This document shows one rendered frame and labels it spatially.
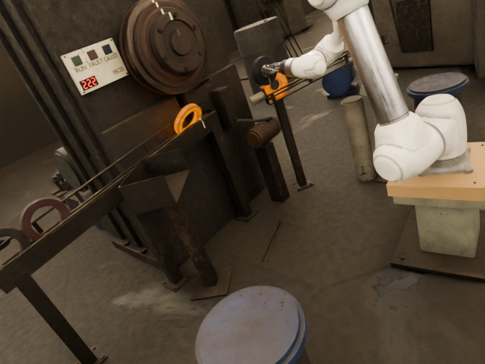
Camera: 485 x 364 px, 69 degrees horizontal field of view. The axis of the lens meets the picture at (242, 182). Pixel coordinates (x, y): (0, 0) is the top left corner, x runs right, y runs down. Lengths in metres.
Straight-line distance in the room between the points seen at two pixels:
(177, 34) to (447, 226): 1.45
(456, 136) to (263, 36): 3.40
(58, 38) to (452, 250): 1.90
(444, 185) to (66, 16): 1.69
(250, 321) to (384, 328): 0.62
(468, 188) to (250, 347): 0.91
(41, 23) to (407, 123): 1.50
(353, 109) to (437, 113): 0.78
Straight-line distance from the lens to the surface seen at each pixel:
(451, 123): 1.41
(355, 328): 1.52
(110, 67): 1.88
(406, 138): 1.26
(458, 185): 1.45
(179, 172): 1.67
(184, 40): 1.85
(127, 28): 1.81
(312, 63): 1.70
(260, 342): 1.01
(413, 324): 1.52
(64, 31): 1.85
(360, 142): 2.18
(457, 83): 2.32
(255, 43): 4.55
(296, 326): 1.01
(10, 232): 1.64
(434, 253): 1.74
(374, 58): 1.24
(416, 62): 4.20
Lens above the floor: 1.20
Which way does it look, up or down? 26 degrees down
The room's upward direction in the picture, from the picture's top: 21 degrees counter-clockwise
